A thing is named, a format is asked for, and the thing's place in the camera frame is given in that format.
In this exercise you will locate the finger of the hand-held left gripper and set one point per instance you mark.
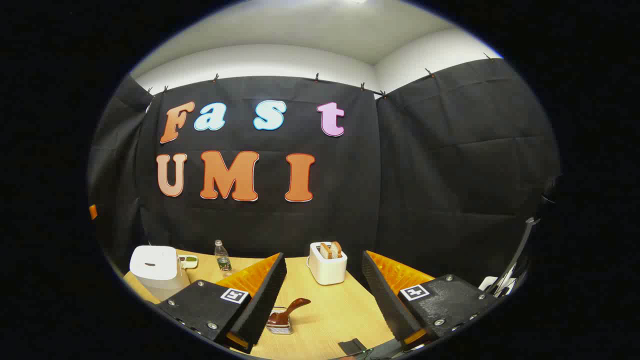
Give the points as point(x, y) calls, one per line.
point(93, 211)

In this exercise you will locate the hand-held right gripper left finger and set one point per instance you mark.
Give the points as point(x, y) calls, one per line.
point(265, 295)

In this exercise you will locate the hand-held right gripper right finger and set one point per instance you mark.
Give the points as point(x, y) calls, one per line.
point(385, 295)

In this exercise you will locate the brown wooden spoon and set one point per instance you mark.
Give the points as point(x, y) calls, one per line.
point(295, 305)

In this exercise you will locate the white rice cooker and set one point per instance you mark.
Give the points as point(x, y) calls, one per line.
point(152, 270)

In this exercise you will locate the clear plastic water bottle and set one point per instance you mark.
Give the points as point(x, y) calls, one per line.
point(223, 261)

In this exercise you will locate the white toaster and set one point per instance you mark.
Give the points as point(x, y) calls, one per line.
point(326, 270)

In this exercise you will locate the toast bread slice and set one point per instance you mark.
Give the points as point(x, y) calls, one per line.
point(337, 248)
point(325, 250)

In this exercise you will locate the white divided bean dish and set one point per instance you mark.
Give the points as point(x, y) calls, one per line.
point(188, 261)

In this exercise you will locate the black backdrop cloth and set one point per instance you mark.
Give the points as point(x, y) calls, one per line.
point(350, 200)

